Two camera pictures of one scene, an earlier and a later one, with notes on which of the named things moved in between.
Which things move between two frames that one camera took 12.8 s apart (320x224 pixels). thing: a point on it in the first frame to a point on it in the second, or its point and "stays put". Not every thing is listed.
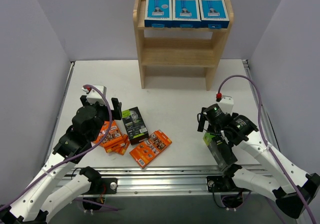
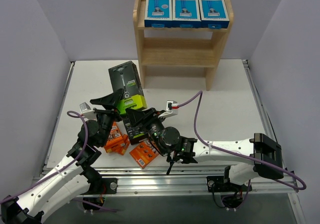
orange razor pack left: x=122 y=150 stays put
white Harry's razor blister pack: x=158 y=11 stays put
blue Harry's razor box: x=213 y=12 stays put
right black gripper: x=208 y=128 to x=144 y=120
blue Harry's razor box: x=185 y=11 stays put
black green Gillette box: x=223 y=153 to x=125 y=76
